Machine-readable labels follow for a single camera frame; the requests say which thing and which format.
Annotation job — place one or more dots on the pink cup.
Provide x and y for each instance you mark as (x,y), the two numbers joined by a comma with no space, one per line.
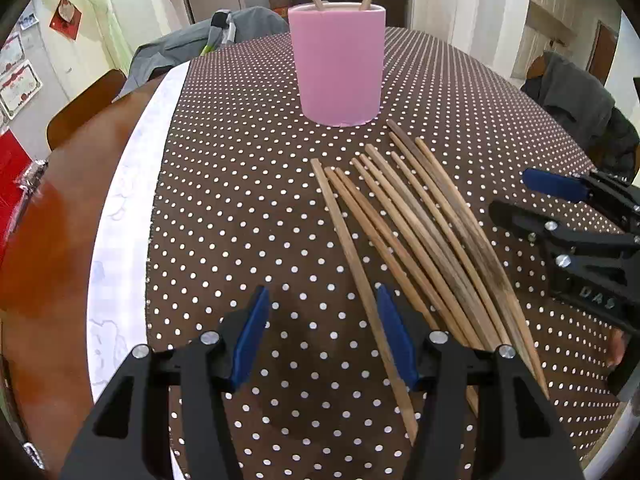
(340,70)

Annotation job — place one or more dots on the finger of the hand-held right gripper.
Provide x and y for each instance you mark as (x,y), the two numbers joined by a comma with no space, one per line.
(530,225)
(555,185)

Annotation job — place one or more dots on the dark grey jacket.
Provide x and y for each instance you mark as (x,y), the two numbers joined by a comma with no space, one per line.
(575,95)

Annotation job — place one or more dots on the white wall cupboard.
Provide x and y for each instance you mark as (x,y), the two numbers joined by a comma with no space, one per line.
(547,5)

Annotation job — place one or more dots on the brown wooden door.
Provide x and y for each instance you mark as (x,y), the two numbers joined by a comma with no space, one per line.
(604,52)

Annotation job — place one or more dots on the brown wooden chair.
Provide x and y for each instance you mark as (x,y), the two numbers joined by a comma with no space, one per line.
(535,66)
(85,105)

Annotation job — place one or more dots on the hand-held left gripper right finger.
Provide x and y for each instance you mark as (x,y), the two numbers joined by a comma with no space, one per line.
(395,335)

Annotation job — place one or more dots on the brown polka dot tablecloth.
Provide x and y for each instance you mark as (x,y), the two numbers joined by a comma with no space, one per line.
(240,210)

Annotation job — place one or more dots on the shiny silver object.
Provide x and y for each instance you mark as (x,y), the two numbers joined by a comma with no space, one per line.
(32,176)

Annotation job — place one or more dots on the red diamond wall decoration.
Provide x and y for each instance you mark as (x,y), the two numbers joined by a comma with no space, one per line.
(65,17)

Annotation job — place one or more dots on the white door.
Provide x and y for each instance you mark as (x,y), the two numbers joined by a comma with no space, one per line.
(435,5)

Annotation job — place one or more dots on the light grey jacket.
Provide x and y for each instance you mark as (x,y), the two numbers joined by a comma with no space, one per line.
(175,50)

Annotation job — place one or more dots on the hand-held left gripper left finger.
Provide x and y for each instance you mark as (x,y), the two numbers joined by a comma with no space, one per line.
(250,340)

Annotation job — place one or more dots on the red bag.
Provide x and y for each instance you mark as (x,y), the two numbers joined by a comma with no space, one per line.
(12,170)

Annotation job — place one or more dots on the dark wooden desk cabinet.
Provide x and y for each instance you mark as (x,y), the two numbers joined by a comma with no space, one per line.
(395,7)

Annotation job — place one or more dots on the light green curtain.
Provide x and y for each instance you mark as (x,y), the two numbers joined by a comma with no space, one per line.
(102,10)

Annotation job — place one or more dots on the group of wall certificates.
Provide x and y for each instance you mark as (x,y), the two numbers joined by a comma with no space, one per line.
(20,85)

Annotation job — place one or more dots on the person's right hand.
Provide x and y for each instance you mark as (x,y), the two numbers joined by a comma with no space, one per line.
(616,349)

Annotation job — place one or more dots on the white plastic table sheet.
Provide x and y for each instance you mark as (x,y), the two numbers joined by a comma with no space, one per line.
(125,210)

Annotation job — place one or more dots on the bunch of wooden chopsticks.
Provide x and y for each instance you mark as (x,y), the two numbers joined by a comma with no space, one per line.
(440,260)

